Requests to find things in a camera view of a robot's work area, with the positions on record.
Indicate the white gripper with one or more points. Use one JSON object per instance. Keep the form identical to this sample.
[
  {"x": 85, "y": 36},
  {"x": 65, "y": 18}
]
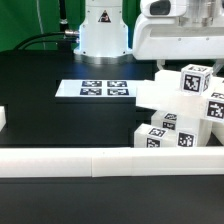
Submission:
[{"x": 159, "y": 36}]

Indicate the white tagged cube part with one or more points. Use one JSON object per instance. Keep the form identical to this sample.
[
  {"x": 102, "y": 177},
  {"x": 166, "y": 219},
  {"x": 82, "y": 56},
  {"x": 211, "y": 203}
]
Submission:
[{"x": 195, "y": 79}]

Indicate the white chair back frame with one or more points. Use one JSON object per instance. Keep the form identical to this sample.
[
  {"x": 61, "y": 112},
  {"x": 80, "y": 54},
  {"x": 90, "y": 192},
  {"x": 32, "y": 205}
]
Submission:
[{"x": 164, "y": 96}]

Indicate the white chair seat panel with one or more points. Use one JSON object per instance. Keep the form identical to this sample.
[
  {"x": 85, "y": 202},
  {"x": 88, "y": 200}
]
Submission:
[{"x": 192, "y": 132}]

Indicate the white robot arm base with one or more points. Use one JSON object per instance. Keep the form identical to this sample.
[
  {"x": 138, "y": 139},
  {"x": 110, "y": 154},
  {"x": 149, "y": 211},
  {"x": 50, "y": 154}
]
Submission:
[{"x": 103, "y": 35}]

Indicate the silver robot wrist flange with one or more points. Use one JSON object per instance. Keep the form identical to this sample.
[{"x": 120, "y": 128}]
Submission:
[{"x": 203, "y": 13}]

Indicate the white base tag plate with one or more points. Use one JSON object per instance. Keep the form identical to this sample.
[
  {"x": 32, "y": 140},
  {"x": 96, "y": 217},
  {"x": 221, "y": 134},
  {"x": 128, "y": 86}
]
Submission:
[{"x": 97, "y": 88}]

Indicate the white fence right rail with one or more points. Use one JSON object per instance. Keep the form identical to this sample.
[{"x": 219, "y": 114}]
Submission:
[{"x": 218, "y": 131}]

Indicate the white fence wall rail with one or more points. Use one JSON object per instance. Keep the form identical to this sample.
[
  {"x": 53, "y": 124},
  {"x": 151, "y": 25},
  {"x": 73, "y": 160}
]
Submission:
[{"x": 109, "y": 162}]

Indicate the white fence left rail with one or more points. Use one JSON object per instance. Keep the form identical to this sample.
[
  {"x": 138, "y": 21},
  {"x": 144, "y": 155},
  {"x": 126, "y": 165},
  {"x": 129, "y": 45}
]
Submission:
[{"x": 2, "y": 117}]

